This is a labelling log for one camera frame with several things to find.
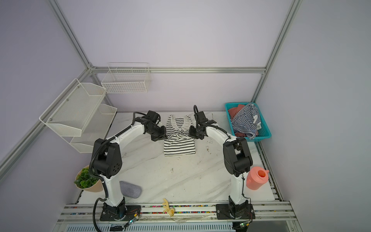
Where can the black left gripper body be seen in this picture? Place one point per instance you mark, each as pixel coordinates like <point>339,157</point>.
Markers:
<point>157,134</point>

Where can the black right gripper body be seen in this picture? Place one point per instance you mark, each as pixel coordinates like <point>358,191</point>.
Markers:
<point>194,133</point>

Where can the black white striped tank top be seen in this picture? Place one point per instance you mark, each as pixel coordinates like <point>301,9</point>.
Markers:
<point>178,141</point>

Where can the navy striped tank top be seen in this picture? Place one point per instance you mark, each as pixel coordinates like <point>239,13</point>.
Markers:
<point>247,122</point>

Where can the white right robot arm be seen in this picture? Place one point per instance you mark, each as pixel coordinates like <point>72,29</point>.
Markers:
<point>236,152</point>

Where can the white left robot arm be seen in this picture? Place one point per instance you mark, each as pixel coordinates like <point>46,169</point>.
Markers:
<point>107,156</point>

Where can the red tank top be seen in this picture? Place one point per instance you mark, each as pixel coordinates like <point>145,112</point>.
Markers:
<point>233,111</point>

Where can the grey felt pouch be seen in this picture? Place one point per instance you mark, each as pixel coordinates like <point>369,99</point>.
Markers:
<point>130,190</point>

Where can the white mesh two-tier shelf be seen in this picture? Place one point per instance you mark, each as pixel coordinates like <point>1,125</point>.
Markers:
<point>79,115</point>

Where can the yellow banana toy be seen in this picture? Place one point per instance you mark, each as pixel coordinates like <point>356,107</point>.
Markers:
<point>167,209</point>

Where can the potted green plant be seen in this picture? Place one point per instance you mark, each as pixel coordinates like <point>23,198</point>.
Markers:
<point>86,182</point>

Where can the white wire wall basket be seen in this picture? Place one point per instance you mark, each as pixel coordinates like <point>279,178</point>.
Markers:
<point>127,77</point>

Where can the aluminium frame rail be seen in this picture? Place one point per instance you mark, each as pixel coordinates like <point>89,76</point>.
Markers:
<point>260,70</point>

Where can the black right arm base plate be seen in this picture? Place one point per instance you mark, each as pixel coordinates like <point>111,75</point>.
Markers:
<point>235,211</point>

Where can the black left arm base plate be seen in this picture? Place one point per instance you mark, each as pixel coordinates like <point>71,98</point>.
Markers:
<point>119,213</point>

